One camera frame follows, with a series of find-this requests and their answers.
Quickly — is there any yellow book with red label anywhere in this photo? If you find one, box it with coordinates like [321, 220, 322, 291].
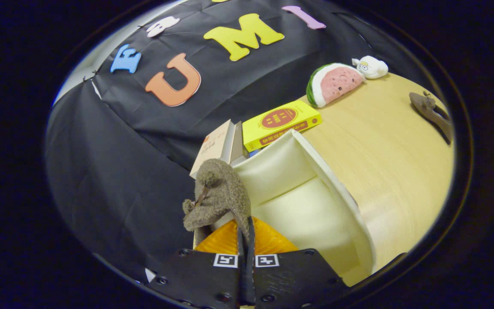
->
[242, 100, 322, 153]

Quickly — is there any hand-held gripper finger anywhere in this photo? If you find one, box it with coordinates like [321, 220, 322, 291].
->
[146, 217, 247, 309]
[247, 216, 350, 309]

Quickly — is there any watermelon slice plush toy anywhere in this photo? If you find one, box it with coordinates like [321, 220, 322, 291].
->
[306, 63, 365, 108]

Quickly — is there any cream storage box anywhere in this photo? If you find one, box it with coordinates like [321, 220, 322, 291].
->
[211, 129, 376, 287]

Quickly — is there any pale grey book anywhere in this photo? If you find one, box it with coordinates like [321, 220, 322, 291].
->
[230, 121, 247, 166]

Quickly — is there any white plush toy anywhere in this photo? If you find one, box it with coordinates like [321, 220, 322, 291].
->
[352, 55, 389, 80]

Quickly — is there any brown fuzzy shoe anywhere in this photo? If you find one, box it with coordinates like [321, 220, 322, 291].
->
[182, 158, 253, 248]
[409, 91, 454, 145]

